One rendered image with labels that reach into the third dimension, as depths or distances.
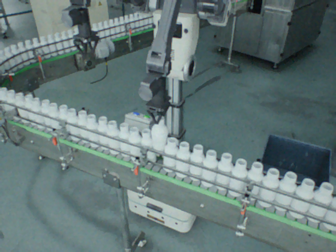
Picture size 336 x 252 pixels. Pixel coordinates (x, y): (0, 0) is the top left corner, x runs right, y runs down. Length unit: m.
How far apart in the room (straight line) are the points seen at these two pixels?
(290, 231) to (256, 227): 0.13
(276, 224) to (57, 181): 2.04
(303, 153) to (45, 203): 1.99
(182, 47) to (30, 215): 1.78
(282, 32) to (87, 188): 3.43
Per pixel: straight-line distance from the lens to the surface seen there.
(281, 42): 4.69
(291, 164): 1.76
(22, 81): 2.44
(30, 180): 2.90
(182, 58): 1.65
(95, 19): 5.44
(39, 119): 1.62
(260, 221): 1.24
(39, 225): 2.52
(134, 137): 1.25
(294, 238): 1.27
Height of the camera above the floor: 1.90
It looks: 35 degrees down
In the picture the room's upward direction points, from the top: straight up
